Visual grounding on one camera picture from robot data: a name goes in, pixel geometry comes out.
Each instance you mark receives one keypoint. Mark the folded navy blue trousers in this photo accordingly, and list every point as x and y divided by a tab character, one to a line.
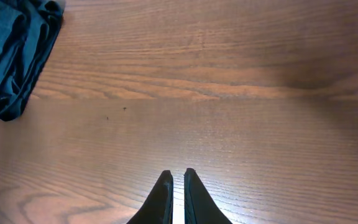
28	31

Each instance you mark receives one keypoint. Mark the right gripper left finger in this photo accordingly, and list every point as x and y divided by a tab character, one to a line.
158	206

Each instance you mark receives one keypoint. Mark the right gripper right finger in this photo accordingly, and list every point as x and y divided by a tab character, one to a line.
200	208

